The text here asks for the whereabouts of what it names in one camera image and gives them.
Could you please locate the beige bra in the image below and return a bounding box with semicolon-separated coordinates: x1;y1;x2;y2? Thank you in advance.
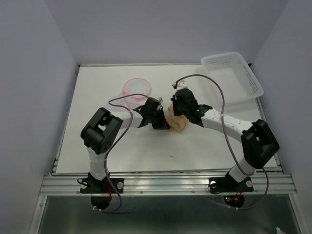
166;103;189;133

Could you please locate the white mesh laundry bag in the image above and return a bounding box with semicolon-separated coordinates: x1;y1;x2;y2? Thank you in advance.
108;77;152;113

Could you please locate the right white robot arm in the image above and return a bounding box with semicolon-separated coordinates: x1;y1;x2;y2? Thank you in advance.
171;88;280;190

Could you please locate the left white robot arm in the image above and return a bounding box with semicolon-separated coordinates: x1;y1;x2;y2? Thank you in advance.
80;97;170;192

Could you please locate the white plastic basket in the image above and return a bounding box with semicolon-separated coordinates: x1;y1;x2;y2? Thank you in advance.
201;52;264;105

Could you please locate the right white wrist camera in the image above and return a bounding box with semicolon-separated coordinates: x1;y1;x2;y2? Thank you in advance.
172;80;188;91

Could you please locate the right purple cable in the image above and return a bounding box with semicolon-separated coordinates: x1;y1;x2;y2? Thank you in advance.
173;74;270;212

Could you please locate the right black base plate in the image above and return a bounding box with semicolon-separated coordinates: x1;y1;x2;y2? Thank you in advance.
208;176;254;193

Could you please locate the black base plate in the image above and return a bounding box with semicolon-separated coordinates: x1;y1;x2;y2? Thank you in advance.
77;177;116;194
208;176;254;193

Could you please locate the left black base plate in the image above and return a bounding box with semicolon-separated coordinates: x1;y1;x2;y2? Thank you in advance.
77;177;116;194

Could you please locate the aluminium mounting rail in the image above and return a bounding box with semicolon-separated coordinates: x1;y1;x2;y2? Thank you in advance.
39;172;297;196

